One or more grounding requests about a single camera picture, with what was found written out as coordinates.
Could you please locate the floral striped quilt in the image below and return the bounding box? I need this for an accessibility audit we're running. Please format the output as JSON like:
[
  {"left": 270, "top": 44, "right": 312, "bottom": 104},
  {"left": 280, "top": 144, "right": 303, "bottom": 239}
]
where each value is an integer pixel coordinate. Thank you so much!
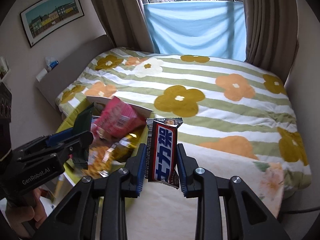
[{"left": 55, "top": 47, "right": 311, "bottom": 193}]

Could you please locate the framed city picture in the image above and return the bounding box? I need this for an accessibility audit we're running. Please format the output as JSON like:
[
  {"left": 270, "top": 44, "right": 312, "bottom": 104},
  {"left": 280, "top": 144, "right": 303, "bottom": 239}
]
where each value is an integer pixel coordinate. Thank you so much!
[{"left": 20, "top": 0, "right": 85, "bottom": 47}]

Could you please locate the yellow-green cardboard box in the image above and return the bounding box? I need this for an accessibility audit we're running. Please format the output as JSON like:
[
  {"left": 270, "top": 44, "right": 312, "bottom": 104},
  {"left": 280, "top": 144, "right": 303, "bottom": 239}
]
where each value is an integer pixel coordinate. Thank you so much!
[{"left": 58, "top": 96, "right": 152, "bottom": 184}]

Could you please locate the black cable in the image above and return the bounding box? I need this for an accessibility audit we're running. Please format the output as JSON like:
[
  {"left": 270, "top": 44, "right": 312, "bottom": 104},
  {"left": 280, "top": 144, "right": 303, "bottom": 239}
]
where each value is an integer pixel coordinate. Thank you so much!
[{"left": 277, "top": 206, "right": 320, "bottom": 215}]

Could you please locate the pink snack bag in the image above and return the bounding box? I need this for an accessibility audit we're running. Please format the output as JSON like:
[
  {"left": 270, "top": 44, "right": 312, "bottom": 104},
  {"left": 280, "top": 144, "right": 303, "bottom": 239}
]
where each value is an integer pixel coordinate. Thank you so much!
[{"left": 92, "top": 97, "right": 146, "bottom": 140}]

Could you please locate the gold foil candy bag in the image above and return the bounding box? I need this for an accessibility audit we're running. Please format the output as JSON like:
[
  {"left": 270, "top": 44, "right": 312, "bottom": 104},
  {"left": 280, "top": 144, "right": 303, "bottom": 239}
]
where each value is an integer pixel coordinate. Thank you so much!
[{"left": 111, "top": 133, "right": 140, "bottom": 163}]

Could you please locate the grey bed headboard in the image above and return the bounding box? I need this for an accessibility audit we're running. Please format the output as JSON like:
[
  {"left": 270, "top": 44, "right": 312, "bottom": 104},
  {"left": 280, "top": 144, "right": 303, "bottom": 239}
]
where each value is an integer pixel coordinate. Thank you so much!
[{"left": 36, "top": 35, "right": 114, "bottom": 110}]

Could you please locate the person's left hand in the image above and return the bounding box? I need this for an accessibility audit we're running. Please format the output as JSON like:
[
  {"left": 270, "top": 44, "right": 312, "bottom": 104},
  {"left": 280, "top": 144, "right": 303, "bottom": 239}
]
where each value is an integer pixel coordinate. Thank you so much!
[{"left": 5, "top": 188, "right": 47, "bottom": 238}]

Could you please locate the pink floral pillowcase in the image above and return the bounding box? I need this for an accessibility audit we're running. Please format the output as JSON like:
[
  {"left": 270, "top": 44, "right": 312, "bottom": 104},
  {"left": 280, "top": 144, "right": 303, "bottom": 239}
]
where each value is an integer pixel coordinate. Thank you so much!
[{"left": 253, "top": 161, "right": 284, "bottom": 218}]

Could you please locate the waffle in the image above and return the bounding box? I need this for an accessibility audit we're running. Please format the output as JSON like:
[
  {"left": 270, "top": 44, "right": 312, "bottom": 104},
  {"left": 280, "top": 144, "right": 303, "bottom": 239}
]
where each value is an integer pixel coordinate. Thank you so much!
[{"left": 81, "top": 146, "right": 114, "bottom": 179}]

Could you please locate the left brown curtain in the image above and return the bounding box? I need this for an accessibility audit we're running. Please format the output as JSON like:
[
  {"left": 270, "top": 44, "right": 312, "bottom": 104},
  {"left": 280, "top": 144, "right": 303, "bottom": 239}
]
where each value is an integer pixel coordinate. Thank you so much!
[{"left": 91, "top": 0, "right": 155, "bottom": 53}]

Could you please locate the brown curtain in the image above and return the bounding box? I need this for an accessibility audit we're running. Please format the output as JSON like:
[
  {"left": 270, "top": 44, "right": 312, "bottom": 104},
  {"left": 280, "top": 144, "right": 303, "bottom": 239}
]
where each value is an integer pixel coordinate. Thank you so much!
[
  {"left": 244, "top": 0, "right": 299, "bottom": 82},
  {"left": 91, "top": 0, "right": 155, "bottom": 53}
]

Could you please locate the white roll on headboard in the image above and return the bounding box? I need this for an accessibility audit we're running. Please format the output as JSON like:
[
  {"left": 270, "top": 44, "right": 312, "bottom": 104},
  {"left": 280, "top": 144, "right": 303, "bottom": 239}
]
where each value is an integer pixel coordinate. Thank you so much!
[{"left": 36, "top": 68, "right": 48, "bottom": 82}]

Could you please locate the Snickers chocolate bar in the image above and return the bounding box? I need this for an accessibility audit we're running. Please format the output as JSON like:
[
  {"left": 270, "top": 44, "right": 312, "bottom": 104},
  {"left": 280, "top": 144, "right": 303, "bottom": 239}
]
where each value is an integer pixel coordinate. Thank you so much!
[{"left": 145, "top": 118, "right": 183, "bottom": 189}]

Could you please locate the blue window cloth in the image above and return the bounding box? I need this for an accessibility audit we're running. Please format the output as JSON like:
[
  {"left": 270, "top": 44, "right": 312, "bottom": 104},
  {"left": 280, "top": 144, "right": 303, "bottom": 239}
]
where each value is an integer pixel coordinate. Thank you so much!
[{"left": 144, "top": 1, "right": 246, "bottom": 61}]

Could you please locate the right brown curtain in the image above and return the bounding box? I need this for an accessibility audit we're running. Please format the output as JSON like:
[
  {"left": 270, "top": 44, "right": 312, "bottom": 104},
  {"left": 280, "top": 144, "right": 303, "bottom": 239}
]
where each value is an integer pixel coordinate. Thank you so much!
[{"left": 244, "top": 0, "right": 299, "bottom": 82}]

